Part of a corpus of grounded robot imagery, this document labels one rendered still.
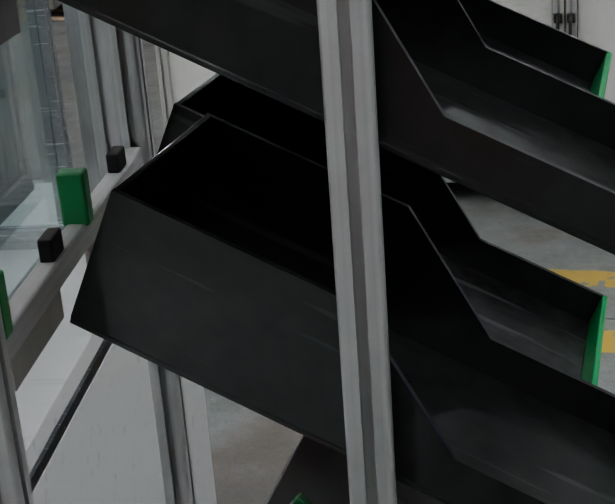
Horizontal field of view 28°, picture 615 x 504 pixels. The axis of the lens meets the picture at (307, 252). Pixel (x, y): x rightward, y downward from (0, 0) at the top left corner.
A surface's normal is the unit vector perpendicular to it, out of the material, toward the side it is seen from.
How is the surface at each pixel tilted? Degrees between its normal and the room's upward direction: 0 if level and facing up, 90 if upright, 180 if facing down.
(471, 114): 25
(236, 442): 0
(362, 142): 90
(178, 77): 90
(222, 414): 0
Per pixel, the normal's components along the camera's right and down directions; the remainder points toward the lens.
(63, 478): 0.99, -0.04
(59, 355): -0.07, -0.93
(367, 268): -0.09, 0.36
